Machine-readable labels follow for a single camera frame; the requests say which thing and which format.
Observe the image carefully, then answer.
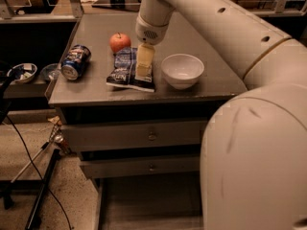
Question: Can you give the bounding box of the white bowl with items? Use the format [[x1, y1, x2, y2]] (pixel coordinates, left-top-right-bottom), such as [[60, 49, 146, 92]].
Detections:
[[7, 63, 37, 84]]

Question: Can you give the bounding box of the open bottom grey drawer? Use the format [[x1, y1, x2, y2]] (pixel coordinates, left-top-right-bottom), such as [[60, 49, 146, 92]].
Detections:
[[95, 172, 204, 230]]

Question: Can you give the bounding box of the grey drawer cabinet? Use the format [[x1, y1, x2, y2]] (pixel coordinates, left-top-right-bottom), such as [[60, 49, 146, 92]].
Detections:
[[44, 11, 249, 230]]

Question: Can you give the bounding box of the black monitor stand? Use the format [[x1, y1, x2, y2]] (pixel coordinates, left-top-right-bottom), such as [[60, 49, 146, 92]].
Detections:
[[91, 0, 142, 12]]

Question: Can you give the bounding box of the blue soda can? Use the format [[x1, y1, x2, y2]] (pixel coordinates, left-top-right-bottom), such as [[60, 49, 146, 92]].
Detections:
[[60, 44, 91, 81]]

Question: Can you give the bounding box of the black stand base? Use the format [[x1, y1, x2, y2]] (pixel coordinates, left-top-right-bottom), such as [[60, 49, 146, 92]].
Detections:
[[0, 149, 60, 230]]

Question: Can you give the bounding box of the small glass bowl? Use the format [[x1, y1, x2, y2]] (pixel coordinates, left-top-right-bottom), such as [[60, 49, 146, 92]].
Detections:
[[39, 63, 60, 82]]

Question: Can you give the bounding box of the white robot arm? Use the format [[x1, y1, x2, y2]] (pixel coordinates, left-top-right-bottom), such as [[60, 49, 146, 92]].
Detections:
[[136, 0, 307, 230]]

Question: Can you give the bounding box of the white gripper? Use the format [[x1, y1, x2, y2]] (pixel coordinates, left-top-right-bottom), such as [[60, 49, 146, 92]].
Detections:
[[135, 14, 169, 81]]

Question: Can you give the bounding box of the middle grey drawer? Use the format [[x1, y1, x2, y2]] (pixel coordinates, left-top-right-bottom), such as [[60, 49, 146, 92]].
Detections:
[[80, 154, 200, 178]]

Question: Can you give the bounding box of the blue chip bag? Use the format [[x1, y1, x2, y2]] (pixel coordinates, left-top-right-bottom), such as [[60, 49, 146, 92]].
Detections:
[[106, 47, 155, 93]]

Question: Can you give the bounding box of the top grey drawer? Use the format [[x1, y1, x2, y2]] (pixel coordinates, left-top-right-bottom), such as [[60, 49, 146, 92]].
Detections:
[[62, 120, 207, 152]]

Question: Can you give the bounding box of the red apple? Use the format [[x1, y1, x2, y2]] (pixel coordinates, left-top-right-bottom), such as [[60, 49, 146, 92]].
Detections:
[[109, 33, 131, 53]]

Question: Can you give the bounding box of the black cable on floor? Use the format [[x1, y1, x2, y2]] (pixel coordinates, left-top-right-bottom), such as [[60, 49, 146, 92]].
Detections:
[[0, 112, 75, 230]]

